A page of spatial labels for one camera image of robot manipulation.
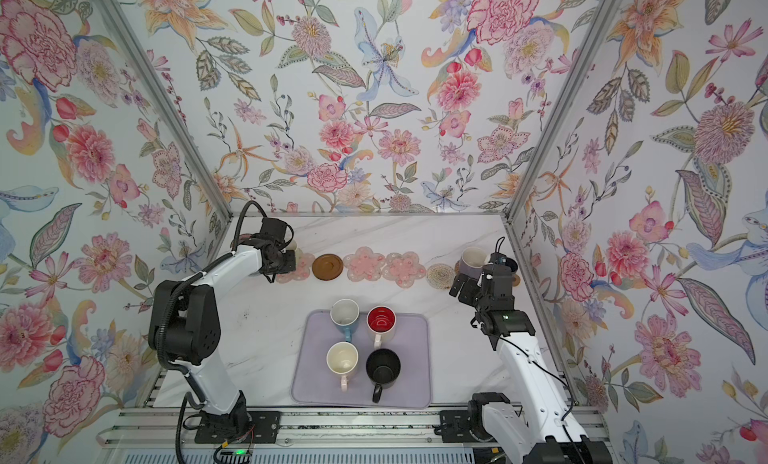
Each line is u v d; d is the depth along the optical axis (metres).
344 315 0.88
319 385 0.81
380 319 0.90
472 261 1.01
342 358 0.81
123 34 0.74
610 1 0.70
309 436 0.73
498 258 0.70
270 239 0.76
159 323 0.50
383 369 0.82
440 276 1.03
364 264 1.07
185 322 0.49
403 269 1.04
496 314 0.57
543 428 0.41
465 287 0.73
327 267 1.06
